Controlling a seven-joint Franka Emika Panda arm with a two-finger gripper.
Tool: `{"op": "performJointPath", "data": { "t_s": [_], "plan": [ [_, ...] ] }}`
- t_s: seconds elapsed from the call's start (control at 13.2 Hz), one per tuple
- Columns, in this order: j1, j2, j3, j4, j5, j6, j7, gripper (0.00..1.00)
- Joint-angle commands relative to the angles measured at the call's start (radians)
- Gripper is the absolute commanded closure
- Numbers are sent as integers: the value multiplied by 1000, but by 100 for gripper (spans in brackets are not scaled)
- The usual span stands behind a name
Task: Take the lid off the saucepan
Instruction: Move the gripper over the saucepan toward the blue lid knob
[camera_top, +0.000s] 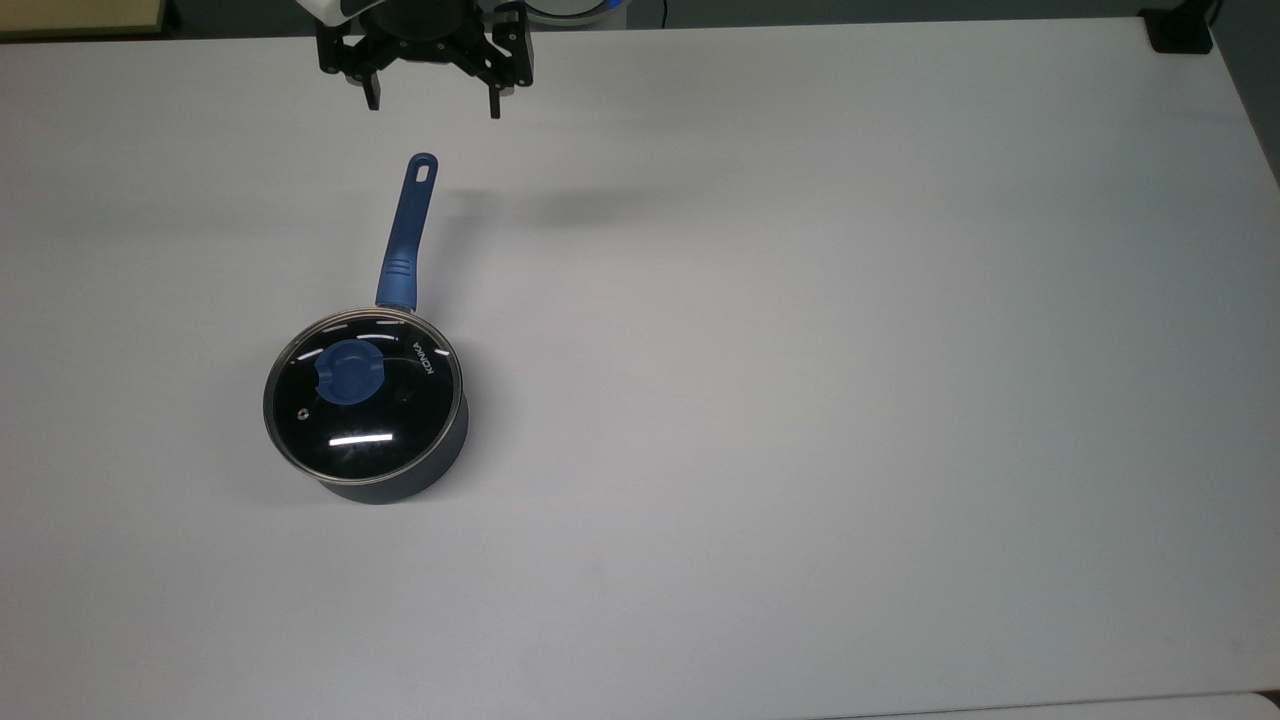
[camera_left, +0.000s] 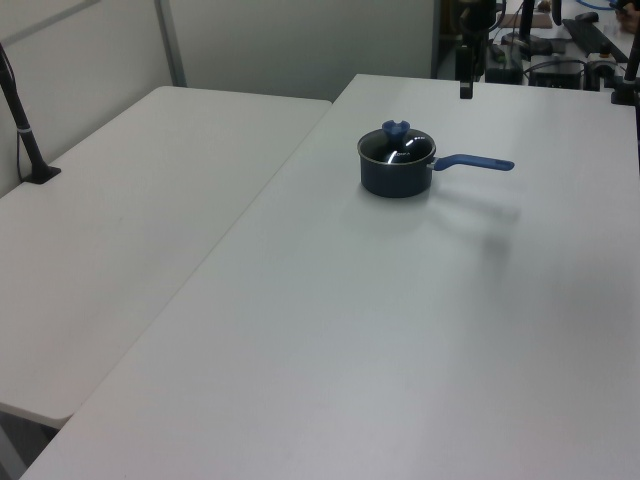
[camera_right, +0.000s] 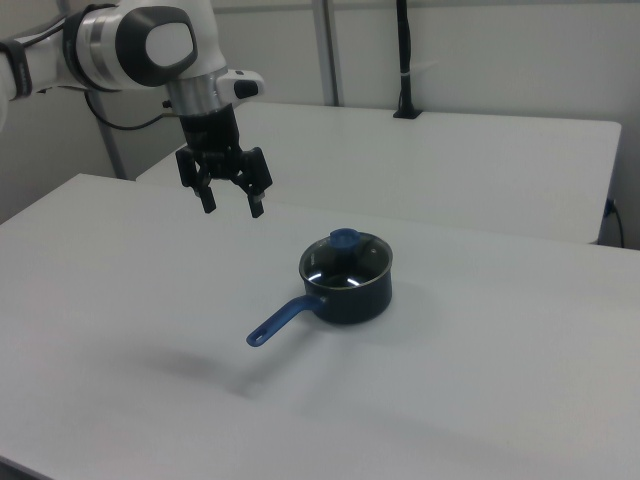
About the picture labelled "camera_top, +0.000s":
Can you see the black table clamp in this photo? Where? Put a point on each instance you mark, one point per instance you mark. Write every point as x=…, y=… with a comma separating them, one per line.
x=1180, y=32

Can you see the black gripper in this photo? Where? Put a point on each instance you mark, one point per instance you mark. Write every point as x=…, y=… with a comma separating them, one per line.
x=420, y=35

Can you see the glass lid with blue knob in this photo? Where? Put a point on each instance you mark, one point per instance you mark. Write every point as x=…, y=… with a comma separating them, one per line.
x=350, y=375

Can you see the wooden board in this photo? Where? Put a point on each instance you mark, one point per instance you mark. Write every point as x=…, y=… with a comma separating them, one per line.
x=80, y=14

